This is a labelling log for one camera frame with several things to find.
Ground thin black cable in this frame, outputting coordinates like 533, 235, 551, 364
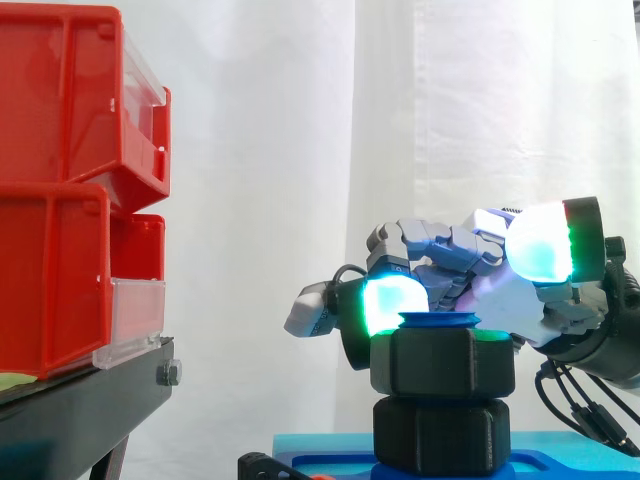
329, 264, 370, 292
533, 360, 640, 459

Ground black stand with green tape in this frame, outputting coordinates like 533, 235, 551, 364
0, 335, 184, 480

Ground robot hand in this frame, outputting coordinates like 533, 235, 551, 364
283, 195, 609, 372

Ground turquoise plate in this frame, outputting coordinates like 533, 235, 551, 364
272, 430, 640, 480

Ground large black nut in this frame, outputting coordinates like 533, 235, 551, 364
371, 394, 513, 477
368, 326, 518, 400

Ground blue plate with square hollows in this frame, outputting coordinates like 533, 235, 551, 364
281, 446, 552, 480

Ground red storage bin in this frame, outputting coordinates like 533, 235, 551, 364
0, 4, 173, 213
0, 181, 168, 380

